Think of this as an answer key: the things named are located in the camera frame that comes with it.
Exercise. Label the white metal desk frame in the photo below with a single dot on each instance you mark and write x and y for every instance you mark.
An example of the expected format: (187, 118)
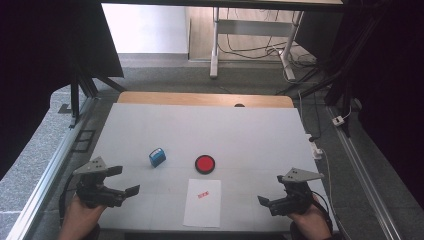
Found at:
(214, 50)

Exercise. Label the black curtain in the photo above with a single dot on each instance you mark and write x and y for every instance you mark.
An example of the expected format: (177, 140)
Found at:
(40, 66)
(390, 83)

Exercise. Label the black metal stand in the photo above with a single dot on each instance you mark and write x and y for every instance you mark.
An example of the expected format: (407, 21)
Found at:
(336, 90)
(75, 96)

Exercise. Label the red ink pad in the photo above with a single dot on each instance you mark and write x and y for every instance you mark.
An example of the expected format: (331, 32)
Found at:
(204, 164)

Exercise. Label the white paper sheet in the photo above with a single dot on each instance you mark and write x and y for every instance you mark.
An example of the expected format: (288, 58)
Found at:
(202, 213)

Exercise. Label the aluminium rail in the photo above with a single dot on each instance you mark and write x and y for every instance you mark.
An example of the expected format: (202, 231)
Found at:
(46, 173)
(363, 173)

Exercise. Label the white table cover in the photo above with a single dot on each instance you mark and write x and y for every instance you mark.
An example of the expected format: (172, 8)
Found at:
(233, 133)

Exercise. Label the black table grommet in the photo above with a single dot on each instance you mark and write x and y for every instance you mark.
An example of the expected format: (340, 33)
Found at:
(239, 105)

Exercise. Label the person's left hand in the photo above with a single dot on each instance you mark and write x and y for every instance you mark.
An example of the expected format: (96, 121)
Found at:
(78, 221)

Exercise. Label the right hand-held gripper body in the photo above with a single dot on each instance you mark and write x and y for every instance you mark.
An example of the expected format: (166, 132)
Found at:
(295, 203)

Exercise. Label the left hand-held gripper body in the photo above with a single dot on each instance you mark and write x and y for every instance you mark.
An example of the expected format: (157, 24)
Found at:
(96, 195)

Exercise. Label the person's right hand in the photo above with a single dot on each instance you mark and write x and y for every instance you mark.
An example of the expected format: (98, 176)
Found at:
(315, 225)

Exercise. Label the blue stamp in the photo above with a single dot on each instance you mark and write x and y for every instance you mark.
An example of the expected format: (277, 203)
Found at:
(157, 158)

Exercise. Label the white plug adapter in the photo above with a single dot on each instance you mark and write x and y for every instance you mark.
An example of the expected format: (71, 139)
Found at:
(316, 151)

